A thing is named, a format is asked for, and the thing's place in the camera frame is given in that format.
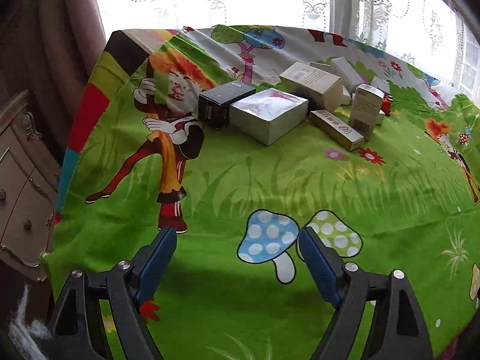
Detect beige gold-print box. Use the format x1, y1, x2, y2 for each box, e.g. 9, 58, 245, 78
279, 62, 343, 113

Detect cream carved cabinet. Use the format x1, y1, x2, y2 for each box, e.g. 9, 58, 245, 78
0, 90, 60, 283

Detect long beige narrow box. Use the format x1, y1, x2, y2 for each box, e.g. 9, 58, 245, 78
309, 110, 364, 151

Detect red toy truck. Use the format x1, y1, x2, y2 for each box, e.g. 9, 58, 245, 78
381, 94, 393, 117

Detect upright barcode box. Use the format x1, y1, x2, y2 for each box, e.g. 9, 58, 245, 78
348, 84, 384, 141

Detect green cartoon tablecloth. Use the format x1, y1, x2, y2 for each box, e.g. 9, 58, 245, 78
42, 24, 479, 359

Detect silver pink box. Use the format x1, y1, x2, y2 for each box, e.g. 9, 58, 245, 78
229, 88, 308, 146

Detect black rectangular box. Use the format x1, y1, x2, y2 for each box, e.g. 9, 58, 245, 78
198, 80, 256, 129

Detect tall white box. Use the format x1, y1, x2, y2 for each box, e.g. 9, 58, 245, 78
329, 57, 364, 94

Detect brown curtain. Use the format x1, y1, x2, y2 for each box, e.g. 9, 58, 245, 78
1, 0, 106, 156

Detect white lace curtain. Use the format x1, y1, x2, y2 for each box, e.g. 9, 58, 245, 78
97, 0, 479, 99

